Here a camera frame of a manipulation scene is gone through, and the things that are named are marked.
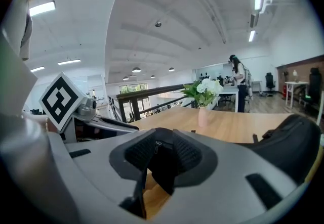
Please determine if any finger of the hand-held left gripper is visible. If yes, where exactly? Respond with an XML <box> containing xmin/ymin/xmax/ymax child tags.
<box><xmin>92</xmin><ymin>116</ymin><xmax>140</xmax><ymax>134</ymax></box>

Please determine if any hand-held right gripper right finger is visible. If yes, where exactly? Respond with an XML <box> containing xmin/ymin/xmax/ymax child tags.
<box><xmin>151</xmin><ymin>128</ymin><xmax>306</xmax><ymax>224</ymax></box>

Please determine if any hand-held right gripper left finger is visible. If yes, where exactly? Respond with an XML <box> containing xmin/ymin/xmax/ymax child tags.
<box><xmin>48</xmin><ymin>128</ymin><xmax>159</xmax><ymax>224</ymax></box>

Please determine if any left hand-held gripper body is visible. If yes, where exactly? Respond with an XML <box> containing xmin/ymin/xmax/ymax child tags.
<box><xmin>39</xmin><ymin>71</ymin><xmax>98</xmax><ymax>143</ymax></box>

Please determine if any black backpack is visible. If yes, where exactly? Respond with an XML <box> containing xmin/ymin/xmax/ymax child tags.
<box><xmin>146</xmin><ymin>113</ymin><xmax>322</xmax><ymax>196</ymax></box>

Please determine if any black metal railing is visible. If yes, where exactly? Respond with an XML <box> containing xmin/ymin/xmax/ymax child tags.
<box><xmin>108</xmin><ymin>83</ymin><xmax>201</xmax><ymax>123</ymax></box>

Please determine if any person's grey shirt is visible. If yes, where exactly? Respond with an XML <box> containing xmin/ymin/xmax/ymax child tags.
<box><xmin>0</xmin><ymin>0</ymin><xmax>39</xmax><ymax>119</ymax></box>

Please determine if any wooden table with white legs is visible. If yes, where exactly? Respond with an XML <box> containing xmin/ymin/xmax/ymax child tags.
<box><xmin>128</xmin><ymin>106</ymin><xmax>324</xmax><ymax>219</ymax></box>

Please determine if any pink vase with white flowers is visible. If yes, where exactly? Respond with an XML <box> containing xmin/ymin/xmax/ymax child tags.
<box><xmin>180</xmin><ymin>78</ymin><xmax>225</xmax><ymax>128</ymax></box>

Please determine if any long white desk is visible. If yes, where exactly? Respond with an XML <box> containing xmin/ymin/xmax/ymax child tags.
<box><xmin>217</xmin><ymin>85</ymin><xmax>240</xmax><ymax>113</ymax></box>

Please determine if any black swivel chair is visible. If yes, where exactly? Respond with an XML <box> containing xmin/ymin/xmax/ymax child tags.
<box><xmin>265</xmin><ymin>72</ymin><xmax>277</xmax><ymax>93</ymax></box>

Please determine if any small white desk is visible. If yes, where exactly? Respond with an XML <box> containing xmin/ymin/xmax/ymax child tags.
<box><xmin>284</xmin><ymin>80</ymin><xmax>311</xmax><ymax>108</ymax></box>

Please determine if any black high-back chair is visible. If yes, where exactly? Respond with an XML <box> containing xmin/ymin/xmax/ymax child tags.
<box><xmin>299</xmin><ymin>67</ymin><xmax>323</xmax><ymax>113</ymax></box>

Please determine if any grey ceiling air unit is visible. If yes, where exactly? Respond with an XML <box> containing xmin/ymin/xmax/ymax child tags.
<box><xmin>250</xmin><ymin>13</ymin><xmax>260</xmax><ymax>29</ymax></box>

